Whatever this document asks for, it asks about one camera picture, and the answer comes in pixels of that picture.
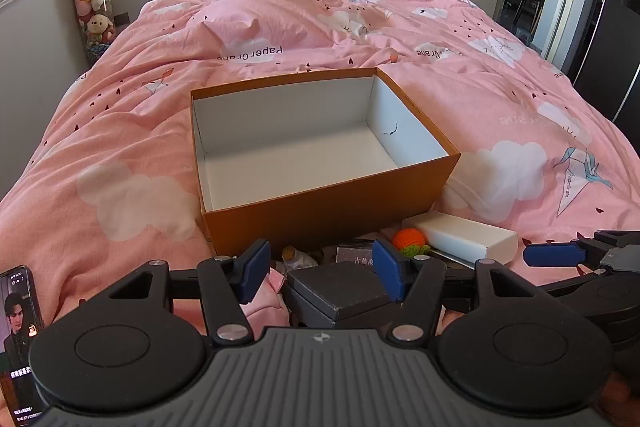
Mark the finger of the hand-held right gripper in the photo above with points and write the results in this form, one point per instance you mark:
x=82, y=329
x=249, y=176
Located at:
x=550, y=253
x=575, y=283

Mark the dark grey box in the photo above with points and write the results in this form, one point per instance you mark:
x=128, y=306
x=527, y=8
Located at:
x=335, y=289

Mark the small white bear plush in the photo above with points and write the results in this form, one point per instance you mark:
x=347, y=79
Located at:
x=299, y=257

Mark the black smartphone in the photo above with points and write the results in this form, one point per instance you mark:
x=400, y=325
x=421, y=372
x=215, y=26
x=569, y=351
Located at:
x=20, y=332

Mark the white rectangular box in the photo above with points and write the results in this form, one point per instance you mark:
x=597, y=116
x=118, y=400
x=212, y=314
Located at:
x=465, y=237

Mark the grey photo card box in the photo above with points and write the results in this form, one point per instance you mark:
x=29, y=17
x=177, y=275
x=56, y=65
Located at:
x=355, y=254

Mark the orange cardboard box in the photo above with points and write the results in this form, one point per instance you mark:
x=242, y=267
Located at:
x=325, y=217

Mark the dark wardrobe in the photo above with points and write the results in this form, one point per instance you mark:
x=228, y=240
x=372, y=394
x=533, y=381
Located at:
x=625, y=32

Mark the orange crochet fruit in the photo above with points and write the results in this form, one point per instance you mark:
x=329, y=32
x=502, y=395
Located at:
x=404, y=241

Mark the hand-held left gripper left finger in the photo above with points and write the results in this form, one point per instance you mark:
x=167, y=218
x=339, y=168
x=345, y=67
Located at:
x=257, y=268

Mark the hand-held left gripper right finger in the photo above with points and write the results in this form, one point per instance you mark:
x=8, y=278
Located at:
x=387, y=269

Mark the pink fabric pouch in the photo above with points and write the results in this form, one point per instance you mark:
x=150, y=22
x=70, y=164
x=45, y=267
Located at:
x=272, y=292

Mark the pink printed blanket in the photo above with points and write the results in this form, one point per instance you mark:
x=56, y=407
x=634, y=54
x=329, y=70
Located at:
x=125, y=117

